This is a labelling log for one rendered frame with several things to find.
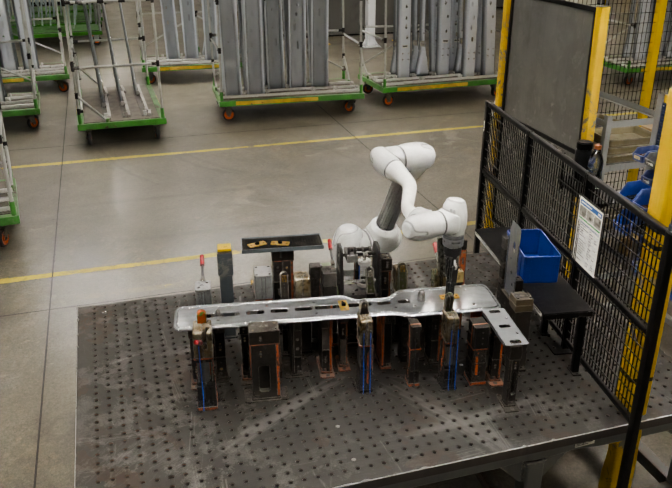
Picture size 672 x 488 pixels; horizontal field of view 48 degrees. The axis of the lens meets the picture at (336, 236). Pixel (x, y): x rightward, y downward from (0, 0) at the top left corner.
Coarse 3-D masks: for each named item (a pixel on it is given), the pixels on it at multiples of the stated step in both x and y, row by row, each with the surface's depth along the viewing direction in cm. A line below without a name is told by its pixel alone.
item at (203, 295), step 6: (198, 282) 328; (204, 282) 328; (210, 282) 328; (198, 288) 323; (204, 288) 323; (210, 288) 323; (198, 294) 322; (204, 294) 323; (210, 294) 324; (198, 300) 324; (204, 300) 324; (210, 300) 325
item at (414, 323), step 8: (408, 320) 312; (416, 320) 312; (408, 328) 313; (416, 328) 307; (408, 336) 313; (416, 336) 309; (408, 344) 314; (416, 344) 310; (408, 352) 317; (416, 352) 313; (408, 360) 318; (416, 360) 315; (408, 368) 318; (416, 368) 316; (408, 376) 319; (416, 376) 317; (408, 384) 318; (416, 384) 318
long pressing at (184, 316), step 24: (432, 288) 335; (456, 288) 335; (480, 288) 335; (192, 312) 316; (240, 312) 316; (264, 312) 316; (288, 312) 316; (312, 312) 316; (336, 312) 316; (384, 312) 316; (408, 312) 316; (432, 312) 316; (456, 312) 317
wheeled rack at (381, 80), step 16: (368, 32) 1050; (384, 32) 994; (384, 48) 1002; (384, 64) 1010; (368, 80) 1068; (384, 80) 1018; (400, 80) 1061; (416, 80) 1046; (432, 80) 1051; (448, 80) 1059; (464, 80) 1064; (480, 80) 1065; (496, 80) 1072; (384, 96) 1036
